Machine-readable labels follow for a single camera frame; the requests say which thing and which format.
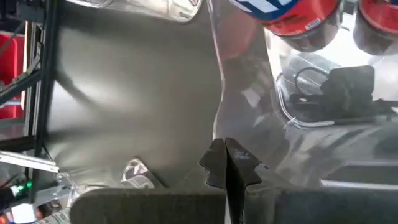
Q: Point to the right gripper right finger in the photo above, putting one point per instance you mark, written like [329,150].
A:
[311,205]

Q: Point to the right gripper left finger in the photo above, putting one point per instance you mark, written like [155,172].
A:
[155,205]

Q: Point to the black edge-mounted clamp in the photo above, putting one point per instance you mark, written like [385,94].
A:
[348,90]

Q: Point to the red storage cabinet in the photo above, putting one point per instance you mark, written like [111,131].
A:
[11,77]

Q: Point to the silver metal bracket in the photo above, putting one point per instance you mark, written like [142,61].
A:
[28,161]

